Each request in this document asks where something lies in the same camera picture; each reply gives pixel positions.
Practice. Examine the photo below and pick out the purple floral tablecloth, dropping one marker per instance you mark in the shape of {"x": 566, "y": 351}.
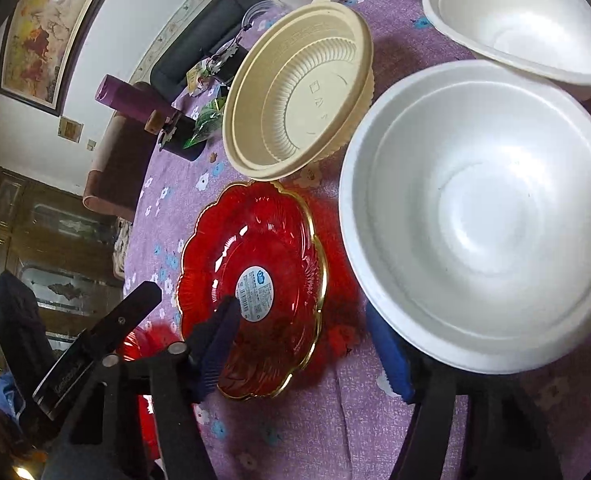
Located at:
{"x": 338, "y": 419}

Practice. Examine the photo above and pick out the black leather sofa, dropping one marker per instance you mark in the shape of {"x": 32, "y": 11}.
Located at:
{"x": 209, "y": 30}

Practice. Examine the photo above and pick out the wooden glass-door cabinet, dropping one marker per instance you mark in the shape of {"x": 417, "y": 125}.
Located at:
{"x": 61, "y": 251}

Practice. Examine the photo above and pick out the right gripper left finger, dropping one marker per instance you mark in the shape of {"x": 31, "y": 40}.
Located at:
{"x": 210, "y": 344}

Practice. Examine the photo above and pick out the small framed wall notice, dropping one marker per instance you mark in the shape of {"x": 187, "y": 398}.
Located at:
{"x": 70, "y": 130}

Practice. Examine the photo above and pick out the small red glass plate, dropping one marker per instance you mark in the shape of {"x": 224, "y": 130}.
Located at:
{"x": 257, "y": 242}

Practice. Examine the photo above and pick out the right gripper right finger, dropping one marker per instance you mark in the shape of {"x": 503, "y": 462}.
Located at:
{"x": 395, "y": 362}

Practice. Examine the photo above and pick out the large white foam bowl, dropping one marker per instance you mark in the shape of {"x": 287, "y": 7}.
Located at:
{"x": 465, "y": 209}

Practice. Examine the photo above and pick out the brown fabric armchair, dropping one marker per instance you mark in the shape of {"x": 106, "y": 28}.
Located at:
{"x": 116, "y": 176}

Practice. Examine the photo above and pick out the purple thermos bottle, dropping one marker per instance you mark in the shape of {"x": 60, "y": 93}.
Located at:
{"x": 137, "y": 101}

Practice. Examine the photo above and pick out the patterned blanket bundle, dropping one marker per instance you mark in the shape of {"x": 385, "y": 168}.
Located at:
{"x": 120, "y": 248}

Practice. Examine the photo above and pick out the black cup with cork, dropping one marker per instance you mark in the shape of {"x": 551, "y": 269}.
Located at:
{"x": 178, "y": 136}

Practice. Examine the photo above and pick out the framed horse painting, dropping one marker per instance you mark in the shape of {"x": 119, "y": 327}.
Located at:
{"x": 41, "y": 45}

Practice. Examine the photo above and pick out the large red glass plate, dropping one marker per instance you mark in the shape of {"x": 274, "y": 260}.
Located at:
{"x": 135, "y": 344}

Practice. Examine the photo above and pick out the green plastic wrapper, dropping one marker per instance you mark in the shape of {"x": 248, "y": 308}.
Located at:
{"x": 209, "y": 120}

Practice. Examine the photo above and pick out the beige plastic ribbed bowl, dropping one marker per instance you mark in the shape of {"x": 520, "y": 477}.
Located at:
{"x": 300, "y": 92}

